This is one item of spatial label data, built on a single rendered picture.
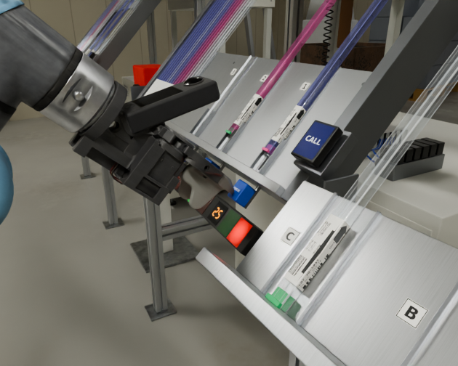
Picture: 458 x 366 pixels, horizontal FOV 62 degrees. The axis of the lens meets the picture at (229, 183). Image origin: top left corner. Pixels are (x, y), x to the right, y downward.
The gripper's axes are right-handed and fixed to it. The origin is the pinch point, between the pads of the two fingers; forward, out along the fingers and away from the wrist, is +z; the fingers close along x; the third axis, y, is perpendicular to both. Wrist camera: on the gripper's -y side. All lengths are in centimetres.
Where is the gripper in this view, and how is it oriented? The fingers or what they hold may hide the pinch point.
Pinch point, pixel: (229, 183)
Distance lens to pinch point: 52.8
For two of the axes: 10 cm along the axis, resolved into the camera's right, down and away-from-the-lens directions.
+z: 6.5, 4.9, 5.8
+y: -5.9, 8.0, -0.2
